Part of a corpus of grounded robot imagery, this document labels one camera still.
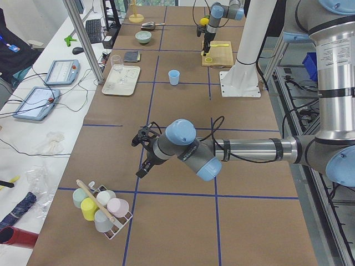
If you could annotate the clear wine glass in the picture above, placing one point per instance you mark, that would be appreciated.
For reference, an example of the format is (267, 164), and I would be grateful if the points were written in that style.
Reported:
(117, 64)

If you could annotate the metal ice scoop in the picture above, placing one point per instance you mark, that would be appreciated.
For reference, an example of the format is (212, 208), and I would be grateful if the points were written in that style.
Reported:
(150, 26)

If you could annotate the whole yellow lemon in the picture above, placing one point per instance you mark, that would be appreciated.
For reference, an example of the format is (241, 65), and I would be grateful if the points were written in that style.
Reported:
(204, 21)

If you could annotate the teach pendant tablet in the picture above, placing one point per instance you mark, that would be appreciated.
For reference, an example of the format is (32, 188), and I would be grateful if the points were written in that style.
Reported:
(62, 72)
(37, 104)

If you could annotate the upper teach pendant tablet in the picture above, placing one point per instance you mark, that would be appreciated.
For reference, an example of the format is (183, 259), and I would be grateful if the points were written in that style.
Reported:
(62, 72)

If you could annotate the green bowl of ice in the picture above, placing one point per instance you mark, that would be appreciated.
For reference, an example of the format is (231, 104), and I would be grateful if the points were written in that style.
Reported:
(143, 37)

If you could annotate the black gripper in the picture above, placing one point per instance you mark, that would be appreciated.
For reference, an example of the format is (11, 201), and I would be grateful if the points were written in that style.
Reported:
(150, 155)
(207, 37)

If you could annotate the bamboo cutting board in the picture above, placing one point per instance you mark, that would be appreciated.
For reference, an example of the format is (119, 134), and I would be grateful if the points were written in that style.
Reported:
(222, 56)

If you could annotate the grey folded cloth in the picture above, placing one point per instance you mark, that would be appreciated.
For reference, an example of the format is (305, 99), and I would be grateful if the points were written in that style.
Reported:
(132, 56)

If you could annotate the yellow plastic knife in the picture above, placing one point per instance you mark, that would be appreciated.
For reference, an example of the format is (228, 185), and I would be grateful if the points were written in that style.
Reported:
(220, 45)

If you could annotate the thin lemon slice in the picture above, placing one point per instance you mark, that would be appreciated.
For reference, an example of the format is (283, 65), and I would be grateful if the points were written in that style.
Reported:
(208, 60)

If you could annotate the aluminium frame post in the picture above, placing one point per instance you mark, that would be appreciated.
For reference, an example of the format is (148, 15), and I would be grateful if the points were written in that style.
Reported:
(84, 39)

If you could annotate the blue plastic cup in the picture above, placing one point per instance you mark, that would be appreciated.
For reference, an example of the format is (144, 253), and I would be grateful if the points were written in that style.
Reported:
(174, 76)

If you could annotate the wooden cup tree stand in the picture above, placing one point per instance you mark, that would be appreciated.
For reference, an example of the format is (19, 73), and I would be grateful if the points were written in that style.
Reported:
(135, 17)

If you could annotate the cream bear serving tray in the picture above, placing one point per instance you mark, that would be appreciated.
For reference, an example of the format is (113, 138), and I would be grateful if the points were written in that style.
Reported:
(113, 87)

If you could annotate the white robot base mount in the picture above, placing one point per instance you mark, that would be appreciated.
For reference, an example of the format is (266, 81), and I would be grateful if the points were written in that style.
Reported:
(241, 80)

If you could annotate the black keyboard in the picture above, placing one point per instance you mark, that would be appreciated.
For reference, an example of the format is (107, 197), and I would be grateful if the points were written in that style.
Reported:
(93, 29)

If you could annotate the red cylinder bottle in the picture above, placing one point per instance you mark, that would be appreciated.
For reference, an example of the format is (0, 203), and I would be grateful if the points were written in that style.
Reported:
(18, 237)

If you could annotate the lower teach pendant tablet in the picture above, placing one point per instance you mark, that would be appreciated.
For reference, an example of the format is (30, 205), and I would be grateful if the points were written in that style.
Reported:
(37, 104)

